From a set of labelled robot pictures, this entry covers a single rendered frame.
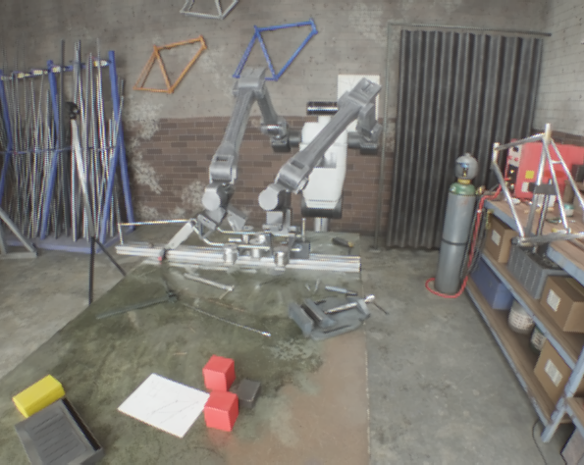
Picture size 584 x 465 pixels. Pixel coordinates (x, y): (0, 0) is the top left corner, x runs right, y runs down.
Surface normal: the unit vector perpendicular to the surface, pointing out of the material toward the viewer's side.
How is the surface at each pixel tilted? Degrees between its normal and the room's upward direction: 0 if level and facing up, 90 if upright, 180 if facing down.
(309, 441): 0
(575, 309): 91
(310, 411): 0
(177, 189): 90
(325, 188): 90
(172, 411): 0
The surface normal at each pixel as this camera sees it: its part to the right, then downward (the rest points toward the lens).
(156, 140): -0.16, 0.34
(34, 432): 0.00, -0.94
